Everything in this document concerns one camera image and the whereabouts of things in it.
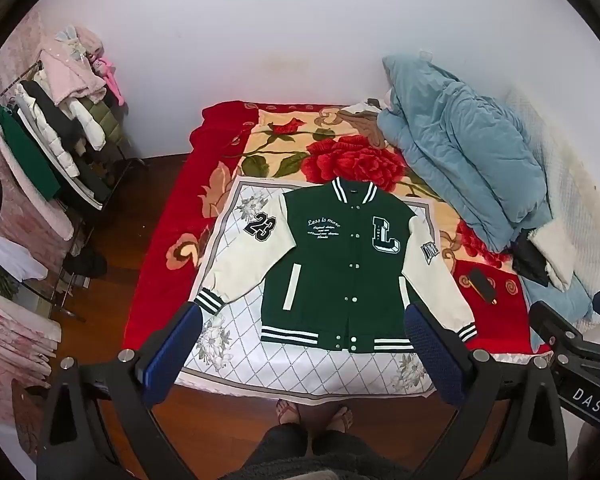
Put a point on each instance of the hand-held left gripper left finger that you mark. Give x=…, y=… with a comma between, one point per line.
x=167, y=355

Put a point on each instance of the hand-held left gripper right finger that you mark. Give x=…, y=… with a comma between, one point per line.
x=435, y=355

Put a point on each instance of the green and white varsity jacket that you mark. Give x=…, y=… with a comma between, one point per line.
x=330, y=270

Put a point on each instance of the metal clothes rack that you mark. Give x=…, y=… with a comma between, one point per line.
x=75, y=240

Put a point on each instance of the black cloth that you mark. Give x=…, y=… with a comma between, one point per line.
x=530, y=260

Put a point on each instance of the white fleece cloth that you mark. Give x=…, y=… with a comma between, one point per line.
x=560, y=255

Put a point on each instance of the cream textured blanket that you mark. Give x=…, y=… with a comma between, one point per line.
x=580, y=195

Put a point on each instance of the dark cloth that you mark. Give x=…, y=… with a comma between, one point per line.
x=87, y=262

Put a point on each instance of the person's right leg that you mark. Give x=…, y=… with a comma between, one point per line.
x=345, y=445

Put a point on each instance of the person's leg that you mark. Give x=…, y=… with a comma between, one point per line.
x=280, y=445
x=345, y=445

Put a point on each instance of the white diamond pattern cloth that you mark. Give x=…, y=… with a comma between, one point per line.
x=300, y=375

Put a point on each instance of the person's left leg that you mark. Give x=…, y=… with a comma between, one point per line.
x=280, y=445

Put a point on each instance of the pink patterned cover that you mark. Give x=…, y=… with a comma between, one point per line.
x=15, y=335

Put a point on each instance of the light blue quilt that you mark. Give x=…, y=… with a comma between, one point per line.
x=470, y=150

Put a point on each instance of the red floral blanket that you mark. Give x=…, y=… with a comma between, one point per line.
x=360, y=160

